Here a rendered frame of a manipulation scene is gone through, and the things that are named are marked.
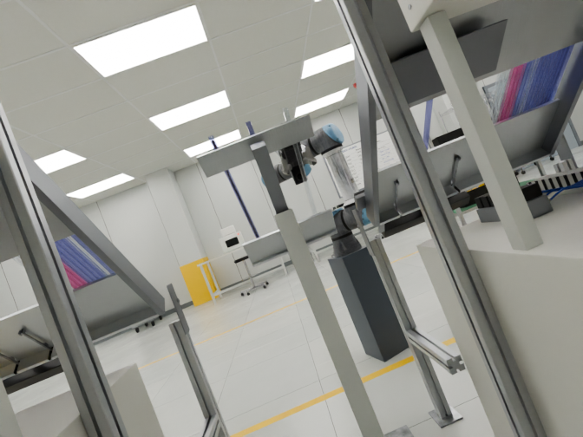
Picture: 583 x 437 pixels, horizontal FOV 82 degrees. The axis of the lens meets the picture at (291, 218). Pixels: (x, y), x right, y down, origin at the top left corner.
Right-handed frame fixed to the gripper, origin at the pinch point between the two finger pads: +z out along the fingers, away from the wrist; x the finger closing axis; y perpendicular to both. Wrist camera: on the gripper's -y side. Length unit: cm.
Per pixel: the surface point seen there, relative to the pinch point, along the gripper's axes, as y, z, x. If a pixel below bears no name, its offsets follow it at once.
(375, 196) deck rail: -12.8, 11.7, 17.3
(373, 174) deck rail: -4.3, 14.8, 17.2
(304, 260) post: -20.9, 17.6, -10.3
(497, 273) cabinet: -9, 62, 17
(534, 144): -22, 3, 81
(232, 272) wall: -361, -563, -148
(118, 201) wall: -141, -675, -327
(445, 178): -20.3, 4.4, 45.5
